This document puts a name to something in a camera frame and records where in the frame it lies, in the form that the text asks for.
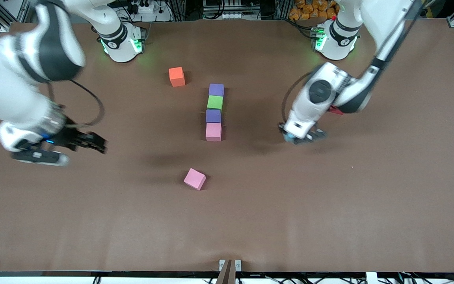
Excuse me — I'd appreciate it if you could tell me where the metal bracket plate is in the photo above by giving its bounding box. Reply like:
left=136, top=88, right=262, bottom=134
left=219, top=259, right=242, bottom=272

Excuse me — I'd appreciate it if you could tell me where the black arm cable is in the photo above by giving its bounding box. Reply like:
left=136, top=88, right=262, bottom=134
left=47, top=80, right=105, bottom=127
left=282, top=73, right=315, bottom=123

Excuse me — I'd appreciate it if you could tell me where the white power strip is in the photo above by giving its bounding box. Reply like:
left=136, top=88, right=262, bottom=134
left=130, top=2, right=156, bottom=15

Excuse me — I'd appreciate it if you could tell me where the pink foam block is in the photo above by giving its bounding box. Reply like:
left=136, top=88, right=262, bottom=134
left=205, top=123, right=223, bottom=142
left=183, top=168, right=207, bottom=191

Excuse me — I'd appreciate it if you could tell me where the bag of orange items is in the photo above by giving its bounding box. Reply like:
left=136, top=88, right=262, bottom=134
left=289, top=0, right=340, bottom=21

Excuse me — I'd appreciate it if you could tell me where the brown strut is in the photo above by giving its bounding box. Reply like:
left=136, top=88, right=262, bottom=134
left=216, top=259, right=236, bottom=284

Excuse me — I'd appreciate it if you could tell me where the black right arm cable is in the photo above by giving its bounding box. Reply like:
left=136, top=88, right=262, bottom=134
left=47, top=80, right=105, bottom=127

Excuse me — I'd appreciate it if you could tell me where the orange foam block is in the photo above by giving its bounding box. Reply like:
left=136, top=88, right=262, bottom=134
left=169, top=67, right=186, bottom=87

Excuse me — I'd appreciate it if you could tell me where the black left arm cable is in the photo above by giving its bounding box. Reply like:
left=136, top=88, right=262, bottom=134
left=282, top=73, right=315, bottom=123

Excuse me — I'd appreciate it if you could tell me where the green foam block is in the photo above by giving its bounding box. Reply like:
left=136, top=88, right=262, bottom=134
left=207, top=95, right=224, bottom=111

